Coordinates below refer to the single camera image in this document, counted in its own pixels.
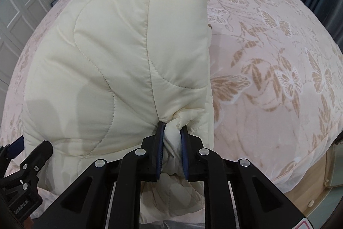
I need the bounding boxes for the pink floral bed sheet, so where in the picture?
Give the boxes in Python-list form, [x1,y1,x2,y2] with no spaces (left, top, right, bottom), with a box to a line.
[0,0,339,219]

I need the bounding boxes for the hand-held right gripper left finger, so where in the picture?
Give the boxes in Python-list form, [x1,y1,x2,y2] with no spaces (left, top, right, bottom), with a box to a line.
[32,122,164,229]

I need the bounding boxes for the cream quilted blanket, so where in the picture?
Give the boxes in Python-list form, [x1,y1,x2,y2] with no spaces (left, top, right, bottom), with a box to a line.
[23,0,215,221]

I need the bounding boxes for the white wardrobe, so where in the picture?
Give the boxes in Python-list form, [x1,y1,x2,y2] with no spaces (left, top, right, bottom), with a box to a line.
[0,0,51,90]

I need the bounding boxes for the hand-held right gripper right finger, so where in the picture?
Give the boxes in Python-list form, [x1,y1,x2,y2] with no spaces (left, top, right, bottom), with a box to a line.
[179,127,320,229]

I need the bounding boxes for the wooden bed frame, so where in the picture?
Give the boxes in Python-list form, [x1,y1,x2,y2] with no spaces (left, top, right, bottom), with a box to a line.
[281,135,343,217]

